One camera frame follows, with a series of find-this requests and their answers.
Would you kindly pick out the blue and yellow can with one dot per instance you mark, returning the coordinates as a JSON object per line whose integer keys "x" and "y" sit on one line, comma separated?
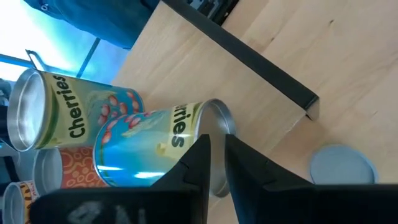
{"x": 140, "y": 149}

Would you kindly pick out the dark blue fabric object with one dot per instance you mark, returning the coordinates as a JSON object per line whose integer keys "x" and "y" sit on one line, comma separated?
{"x": 102, "y": 18}

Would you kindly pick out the black aluminium table frame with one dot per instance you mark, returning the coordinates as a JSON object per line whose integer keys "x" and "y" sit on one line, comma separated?
{"x": 7, "y": 171}

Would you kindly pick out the wooden shelf board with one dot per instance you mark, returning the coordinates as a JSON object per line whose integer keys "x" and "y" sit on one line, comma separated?
{"x": 186, "y": 77}

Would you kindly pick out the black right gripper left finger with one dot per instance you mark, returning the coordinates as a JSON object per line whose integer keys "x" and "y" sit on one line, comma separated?
{"x": 189, "y": 186}

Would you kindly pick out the thin dark metal rod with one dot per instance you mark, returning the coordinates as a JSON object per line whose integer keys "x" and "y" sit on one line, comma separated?
{"x": 88, "y": 57}

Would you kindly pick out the spicy black beans can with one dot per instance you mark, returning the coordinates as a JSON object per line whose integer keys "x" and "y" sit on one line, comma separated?
{"x": 18, "y": 202}

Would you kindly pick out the large grey can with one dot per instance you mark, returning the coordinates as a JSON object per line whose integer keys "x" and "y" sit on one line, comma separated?
{"x": 68, "y": 109}

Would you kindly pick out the white orange sauce can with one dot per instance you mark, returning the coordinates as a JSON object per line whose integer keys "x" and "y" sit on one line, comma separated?
{"x": 77, "y": 168}

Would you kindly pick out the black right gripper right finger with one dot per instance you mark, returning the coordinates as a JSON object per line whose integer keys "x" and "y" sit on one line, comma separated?
{"x": 264, "y": 193}

